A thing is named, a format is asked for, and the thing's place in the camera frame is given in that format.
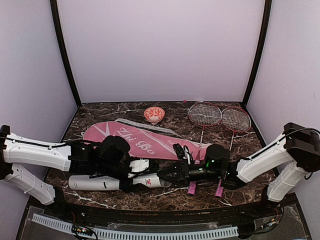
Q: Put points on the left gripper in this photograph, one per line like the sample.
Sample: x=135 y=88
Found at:
x=126 y=187

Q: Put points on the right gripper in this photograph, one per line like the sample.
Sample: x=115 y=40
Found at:
x=179 y=178

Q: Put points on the white shuttlecock tube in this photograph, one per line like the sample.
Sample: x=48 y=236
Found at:
x=106 y=183

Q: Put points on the pink racket bag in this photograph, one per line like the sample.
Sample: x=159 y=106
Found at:
x=143 y=143

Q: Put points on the red badminton racket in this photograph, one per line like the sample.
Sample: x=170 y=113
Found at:
x=236 y=120
x=204 y=114

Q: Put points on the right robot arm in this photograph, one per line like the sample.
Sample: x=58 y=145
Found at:
x=297 y=147

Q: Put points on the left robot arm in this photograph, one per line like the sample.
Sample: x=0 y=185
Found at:
x=94 y=165

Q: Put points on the red white patterned bowl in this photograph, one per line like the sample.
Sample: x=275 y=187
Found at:
x=154 y=114

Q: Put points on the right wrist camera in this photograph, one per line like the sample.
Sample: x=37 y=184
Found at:
x=183 y=154

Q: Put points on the white cable tray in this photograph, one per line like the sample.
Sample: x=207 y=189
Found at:
x=133 y=232

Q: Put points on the left black frame post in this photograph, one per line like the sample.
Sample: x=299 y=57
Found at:
x=63 y=51

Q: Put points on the black frame post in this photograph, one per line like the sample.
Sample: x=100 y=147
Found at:
x=258 y=52
x=63 y=51

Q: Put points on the right black frame post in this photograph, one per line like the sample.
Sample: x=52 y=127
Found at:
x=258 y=52

